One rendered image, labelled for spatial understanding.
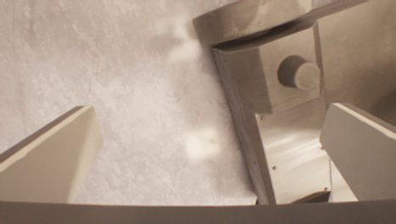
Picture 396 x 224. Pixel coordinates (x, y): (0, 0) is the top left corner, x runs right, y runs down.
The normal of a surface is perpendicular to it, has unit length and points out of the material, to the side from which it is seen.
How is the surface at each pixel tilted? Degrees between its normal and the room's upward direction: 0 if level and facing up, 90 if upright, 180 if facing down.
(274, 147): 0
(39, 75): 0
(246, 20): 24
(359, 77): 0
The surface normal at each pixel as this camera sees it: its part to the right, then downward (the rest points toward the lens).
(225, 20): -0.54, 0.48
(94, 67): 0.14, 0.36
